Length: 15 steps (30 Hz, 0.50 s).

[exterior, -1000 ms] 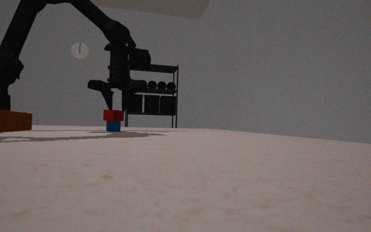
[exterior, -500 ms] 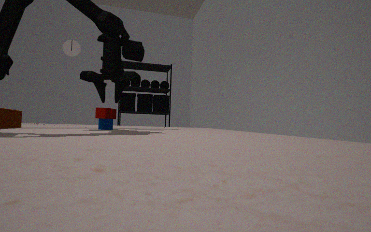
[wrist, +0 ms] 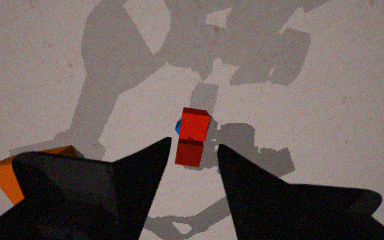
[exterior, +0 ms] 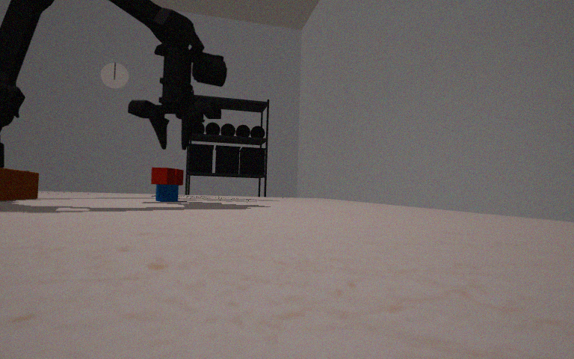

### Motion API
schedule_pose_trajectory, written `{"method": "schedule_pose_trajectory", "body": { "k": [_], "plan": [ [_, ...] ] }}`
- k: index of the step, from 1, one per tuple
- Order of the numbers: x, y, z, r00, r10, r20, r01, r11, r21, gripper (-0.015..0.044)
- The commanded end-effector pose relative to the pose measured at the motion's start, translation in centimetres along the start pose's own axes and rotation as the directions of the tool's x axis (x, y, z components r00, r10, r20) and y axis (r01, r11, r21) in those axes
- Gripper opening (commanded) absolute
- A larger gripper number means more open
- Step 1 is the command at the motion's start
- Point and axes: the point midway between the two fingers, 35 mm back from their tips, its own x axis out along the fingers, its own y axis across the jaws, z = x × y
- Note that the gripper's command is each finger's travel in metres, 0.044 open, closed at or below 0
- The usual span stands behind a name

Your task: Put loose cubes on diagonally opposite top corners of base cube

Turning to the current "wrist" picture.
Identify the blue cube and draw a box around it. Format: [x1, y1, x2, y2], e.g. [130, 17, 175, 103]
[175, 120, 181, 134]

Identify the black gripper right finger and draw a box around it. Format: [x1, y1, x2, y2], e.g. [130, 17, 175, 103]
[217, 144, 382, 240]

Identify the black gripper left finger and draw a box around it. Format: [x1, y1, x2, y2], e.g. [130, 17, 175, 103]
[12, 137, 172, 240]

